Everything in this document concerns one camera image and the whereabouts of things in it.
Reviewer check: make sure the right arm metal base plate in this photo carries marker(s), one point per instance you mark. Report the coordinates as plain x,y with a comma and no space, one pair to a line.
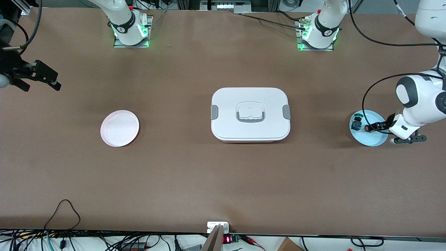
150,24

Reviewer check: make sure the green push button switch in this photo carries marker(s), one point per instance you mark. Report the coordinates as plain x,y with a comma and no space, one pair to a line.
356,122

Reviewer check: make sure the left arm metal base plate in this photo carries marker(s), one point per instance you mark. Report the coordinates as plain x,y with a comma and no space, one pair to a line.
298,38

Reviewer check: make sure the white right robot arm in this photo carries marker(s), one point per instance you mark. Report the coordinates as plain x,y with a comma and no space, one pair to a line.
122,21

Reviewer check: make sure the brown cardboard box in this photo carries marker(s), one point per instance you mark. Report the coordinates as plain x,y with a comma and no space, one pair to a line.
288,245

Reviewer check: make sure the grey lunch box latch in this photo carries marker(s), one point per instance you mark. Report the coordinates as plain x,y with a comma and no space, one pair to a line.
286,111
214,112

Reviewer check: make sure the small white mount block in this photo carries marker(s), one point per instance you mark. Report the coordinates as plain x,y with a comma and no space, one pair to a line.
213,225

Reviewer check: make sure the aluminium camera bar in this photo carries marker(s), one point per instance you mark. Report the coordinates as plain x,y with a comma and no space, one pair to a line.
213,242

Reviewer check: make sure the white lunch box lid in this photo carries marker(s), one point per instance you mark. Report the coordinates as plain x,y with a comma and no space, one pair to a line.
226,104

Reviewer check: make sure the light blue round plate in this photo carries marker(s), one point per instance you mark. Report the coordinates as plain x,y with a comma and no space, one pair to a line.
369,140

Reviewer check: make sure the red digit display module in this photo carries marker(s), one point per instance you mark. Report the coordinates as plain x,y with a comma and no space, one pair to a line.
227,239

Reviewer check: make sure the aluminium frame profile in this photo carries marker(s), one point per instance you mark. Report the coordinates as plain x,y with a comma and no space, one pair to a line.
24,7

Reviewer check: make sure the pink round plate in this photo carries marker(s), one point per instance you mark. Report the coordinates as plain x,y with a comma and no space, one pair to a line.
119,128

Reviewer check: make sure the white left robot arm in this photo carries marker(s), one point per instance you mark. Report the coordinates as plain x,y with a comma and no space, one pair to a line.
418,101

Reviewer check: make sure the red clip leads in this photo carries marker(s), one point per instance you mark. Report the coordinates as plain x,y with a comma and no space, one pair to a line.
252,240

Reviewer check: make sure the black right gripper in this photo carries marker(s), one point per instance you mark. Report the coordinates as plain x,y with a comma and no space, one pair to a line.
10,67

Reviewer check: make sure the black lit electronics box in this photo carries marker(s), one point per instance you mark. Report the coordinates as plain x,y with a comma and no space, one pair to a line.
224,6

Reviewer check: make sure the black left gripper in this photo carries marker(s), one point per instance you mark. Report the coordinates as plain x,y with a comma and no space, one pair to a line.
384,124

